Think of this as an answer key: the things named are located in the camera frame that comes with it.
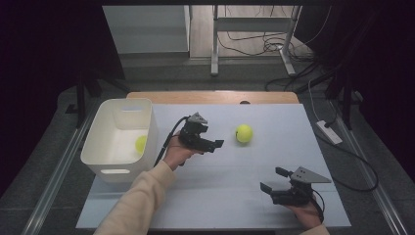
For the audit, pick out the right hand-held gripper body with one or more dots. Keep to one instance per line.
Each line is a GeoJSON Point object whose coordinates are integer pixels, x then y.
{"type": "Point", "coordinates": [305, 177]}

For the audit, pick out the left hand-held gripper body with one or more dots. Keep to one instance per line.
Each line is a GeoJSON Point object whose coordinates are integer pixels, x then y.
{"type": "Point", "coordinates": [192, 133]}

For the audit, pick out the yellow tennis ball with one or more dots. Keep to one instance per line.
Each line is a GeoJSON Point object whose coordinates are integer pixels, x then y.
{"type": "Point", "coordinates": [244, 133]}
{"type": "Point", "coordinates": [141, 144]}

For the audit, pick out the white plastic basket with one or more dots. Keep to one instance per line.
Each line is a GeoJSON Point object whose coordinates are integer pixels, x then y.
{"type": "Point", "coordinates": [114, 153]}

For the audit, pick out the person's left hand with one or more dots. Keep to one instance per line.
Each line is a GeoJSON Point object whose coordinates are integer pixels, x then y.
{"type": "Point", "coordinates": [177, 153]}

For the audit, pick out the person's right hand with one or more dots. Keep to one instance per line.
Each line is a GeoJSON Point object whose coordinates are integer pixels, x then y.
{"type": "Point", "coordinates": [308, 213]}

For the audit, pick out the wooden table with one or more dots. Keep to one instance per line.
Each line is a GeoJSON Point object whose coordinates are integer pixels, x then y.
{"type": "Point", "coordinates": [212, 97]}

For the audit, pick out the white board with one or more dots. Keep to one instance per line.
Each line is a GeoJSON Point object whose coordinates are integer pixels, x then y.
{"type": "Point", "coordinates": [221, 182]}

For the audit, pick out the white power strip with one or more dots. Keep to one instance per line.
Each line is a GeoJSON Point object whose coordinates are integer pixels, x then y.
{"type": "Point", "coordinates": [329, 132]}

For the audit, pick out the black stand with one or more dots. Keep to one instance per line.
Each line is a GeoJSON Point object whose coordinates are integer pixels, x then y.
{"type": "Point", "coordinates": [345, 98]}
{"type": "Point", "coordinates": [81, 98]}

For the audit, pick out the white cabinet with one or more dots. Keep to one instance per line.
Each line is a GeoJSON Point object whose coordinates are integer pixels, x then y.
{"type": "Point", "coordinates": [147, 29]}

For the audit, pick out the metal floor rail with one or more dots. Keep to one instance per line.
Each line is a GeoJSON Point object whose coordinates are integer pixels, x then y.
{"type": "Point", "coordinates": [55, 176]}
{"type": "Point", "coordinates": [375, 189]}

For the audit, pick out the grey metal stand frame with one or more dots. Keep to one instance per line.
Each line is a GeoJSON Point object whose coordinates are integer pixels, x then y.
{"type": "Point", "coordinates": [253, 24]}

